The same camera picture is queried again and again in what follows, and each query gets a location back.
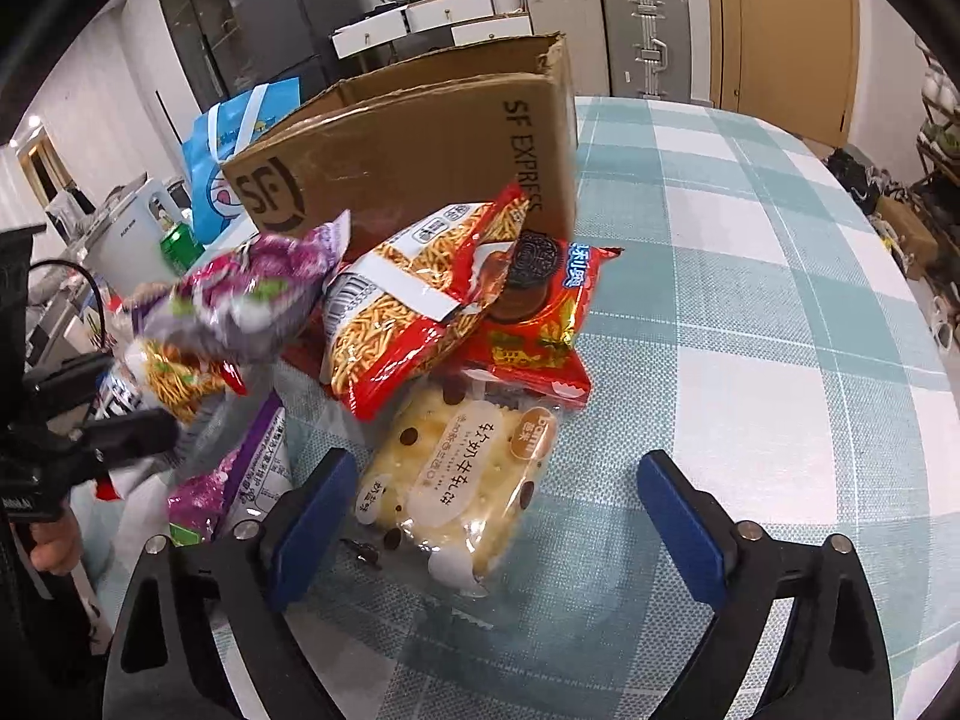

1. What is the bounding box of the red cookie packet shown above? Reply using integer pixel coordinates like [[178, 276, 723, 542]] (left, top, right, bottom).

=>
[[461, 232, 625, 410]]

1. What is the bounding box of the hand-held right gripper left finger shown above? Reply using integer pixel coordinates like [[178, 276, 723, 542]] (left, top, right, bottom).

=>
[[101, 448, 361, 720]]

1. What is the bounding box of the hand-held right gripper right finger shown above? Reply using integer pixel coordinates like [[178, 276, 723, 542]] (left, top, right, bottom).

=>
[[636, 450, 893, 720]]

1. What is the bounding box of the person's left hand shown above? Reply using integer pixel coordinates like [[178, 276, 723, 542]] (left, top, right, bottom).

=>
[[30, 514, 85, 575]]

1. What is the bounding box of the silver suitcase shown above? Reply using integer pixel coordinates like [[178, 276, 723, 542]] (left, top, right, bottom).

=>
[[602, 0, 695, 98]]

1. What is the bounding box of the wooden door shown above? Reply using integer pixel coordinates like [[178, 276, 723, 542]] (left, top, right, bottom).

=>
[[712, 0, 860, 147]]

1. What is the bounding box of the brown cardboard box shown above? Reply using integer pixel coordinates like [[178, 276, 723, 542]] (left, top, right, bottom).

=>
[[221, 34, 578, 256]]

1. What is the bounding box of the pile of shoes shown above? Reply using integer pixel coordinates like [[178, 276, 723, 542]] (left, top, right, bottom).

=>
[[825, 150, 882, 215]]

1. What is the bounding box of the large red noodle snack bag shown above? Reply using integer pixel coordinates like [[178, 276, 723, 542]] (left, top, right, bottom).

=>
[[321, 184, 533, 421]]

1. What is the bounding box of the white appliance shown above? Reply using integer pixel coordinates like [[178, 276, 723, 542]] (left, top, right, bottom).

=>
[[82, 176, 192, 293]]

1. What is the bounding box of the white drawer unit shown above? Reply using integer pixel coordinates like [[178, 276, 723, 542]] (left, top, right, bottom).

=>
[[334, 0, 533, 61]]

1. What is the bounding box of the small cardboard box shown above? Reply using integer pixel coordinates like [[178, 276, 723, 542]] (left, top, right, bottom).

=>
[[874, 195, 938, 278]]

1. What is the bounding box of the green container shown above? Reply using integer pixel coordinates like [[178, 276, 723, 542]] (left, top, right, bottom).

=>
[[159, 223, 205, 275]]

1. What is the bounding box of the black cable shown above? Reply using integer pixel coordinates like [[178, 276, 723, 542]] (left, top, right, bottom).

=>
[[26, 259, 113, 361]]

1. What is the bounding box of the blue tote bag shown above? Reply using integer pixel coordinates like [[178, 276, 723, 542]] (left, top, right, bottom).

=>
[[184, 76, 301, 237]]

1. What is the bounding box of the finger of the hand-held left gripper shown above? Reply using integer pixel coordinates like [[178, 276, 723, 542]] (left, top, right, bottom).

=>
[[66, 409, 182, 482], [21, 351, 115, 419]]

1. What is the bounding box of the beige suitcase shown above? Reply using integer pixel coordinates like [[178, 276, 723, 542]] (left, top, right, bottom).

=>
[[525, 0, 608, 98]]

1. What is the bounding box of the cream spotted biscuit packet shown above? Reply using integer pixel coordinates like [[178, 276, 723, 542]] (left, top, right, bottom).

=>
[[352, 379, 563, 601]]

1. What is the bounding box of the purple snack bag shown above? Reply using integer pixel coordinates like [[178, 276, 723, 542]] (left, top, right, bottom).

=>
[[133, 211, 352, 361]]

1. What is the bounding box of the shoe rack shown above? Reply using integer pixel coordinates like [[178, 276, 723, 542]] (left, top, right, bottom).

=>
[[911, 45, 960, 346]]

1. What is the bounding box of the dark glass cabinet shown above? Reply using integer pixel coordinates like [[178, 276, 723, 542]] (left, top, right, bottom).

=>
[[150, 0, 233, 143]]

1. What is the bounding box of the small noodle snack bag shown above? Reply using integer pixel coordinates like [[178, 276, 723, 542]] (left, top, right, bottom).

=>
[[124, 337, 248, 425]]

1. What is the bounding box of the grey refrigerator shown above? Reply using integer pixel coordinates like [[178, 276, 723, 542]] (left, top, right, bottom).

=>
[[225, 0, 361, 102]]

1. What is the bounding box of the green checked tablecloth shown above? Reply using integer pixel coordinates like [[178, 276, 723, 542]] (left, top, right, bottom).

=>
[[67, 94, 953, 720]]

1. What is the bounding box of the purple packet with white label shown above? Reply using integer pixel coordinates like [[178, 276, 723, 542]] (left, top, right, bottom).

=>
[[169, 405, 293, 548]]

